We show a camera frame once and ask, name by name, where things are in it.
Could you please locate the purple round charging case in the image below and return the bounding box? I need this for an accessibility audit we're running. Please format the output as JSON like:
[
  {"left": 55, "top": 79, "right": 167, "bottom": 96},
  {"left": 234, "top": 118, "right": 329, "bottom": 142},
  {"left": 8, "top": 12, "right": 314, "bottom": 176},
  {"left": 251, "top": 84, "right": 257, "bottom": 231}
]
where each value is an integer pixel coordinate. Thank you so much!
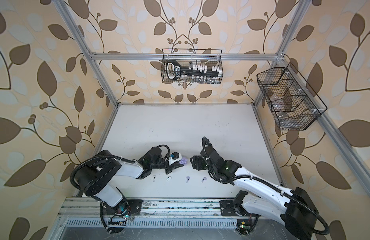
[{"left": 180, "top": 158, "right": 187, "bottom": 165}]

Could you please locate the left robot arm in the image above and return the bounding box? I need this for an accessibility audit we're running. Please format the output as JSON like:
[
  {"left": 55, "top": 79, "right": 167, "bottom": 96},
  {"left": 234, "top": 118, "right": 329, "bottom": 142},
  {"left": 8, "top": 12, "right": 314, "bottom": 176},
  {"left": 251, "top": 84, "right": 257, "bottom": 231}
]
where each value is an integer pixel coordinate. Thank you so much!
[{"left": 70, "top": 145, "right": 184, "bottom": 207}]

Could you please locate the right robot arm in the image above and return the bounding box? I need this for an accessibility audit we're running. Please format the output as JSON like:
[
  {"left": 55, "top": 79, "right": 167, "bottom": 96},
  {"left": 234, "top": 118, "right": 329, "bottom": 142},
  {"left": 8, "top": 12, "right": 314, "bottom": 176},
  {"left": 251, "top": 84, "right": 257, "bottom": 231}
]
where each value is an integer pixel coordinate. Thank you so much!
[{"left": 190, "top": 137, "right": 330, "bottom": 240}]

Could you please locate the black tool with white bits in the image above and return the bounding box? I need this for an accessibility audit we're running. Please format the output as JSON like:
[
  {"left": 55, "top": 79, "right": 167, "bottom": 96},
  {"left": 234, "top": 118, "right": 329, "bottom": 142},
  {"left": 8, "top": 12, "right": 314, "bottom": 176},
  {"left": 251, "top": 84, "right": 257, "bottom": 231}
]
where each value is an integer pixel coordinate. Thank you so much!
[{"left": 164, "top": 60, "right": 223, "bottom": 80}]

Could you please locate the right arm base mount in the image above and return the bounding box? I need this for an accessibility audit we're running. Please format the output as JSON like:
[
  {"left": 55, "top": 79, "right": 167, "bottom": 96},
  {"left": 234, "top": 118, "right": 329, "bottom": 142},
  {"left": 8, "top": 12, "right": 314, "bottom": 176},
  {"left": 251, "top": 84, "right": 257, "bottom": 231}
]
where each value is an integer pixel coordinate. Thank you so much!
[{"left": 219, "top": 200, "right": 260, "bottom": 236}]

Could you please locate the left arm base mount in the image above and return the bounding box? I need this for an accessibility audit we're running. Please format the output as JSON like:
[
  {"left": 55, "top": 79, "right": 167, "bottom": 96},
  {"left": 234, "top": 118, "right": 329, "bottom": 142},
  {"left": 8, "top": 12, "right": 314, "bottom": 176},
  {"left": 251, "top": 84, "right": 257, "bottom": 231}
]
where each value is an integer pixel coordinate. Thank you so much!
[{"left": 100, "top": 198, "right": 143, "bottom": 235}]

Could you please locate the aluminium rail front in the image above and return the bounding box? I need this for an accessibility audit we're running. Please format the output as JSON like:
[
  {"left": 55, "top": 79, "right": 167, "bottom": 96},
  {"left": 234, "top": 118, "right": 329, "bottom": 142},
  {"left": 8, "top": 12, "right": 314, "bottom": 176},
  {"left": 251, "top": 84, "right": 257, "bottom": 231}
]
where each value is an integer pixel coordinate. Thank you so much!
[{"left": 58, "top": 198, "right": 256, "bottom": 228}]

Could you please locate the black wire basket back wall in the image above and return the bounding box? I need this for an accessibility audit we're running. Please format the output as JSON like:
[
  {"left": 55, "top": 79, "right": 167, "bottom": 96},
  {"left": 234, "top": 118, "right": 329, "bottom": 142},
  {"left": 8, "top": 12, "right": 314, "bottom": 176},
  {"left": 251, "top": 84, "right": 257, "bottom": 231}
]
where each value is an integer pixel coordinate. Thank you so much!
[{"left": 161, "top": 48, "right": 224, "bottom": 85}]

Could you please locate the black wire basket wall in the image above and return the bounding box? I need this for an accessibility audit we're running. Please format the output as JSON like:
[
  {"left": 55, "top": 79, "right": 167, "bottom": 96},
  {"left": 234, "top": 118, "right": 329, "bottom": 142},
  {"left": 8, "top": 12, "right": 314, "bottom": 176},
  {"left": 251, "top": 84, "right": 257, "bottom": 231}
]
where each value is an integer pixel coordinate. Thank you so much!
[
  {"left": 161, "top": 48, "right": 224, "bottom": 85},
  {"left": 256, "top": 63, "right": 328, "bottom": 131}
]

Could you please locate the black wire basket right wall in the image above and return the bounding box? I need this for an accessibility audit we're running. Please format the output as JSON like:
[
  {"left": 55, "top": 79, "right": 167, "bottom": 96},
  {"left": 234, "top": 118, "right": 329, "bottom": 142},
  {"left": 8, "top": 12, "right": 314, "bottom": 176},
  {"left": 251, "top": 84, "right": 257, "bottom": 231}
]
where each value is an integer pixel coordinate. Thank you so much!
[{"left": 256, "top": 63, "right": 328, "bottom": 131}]

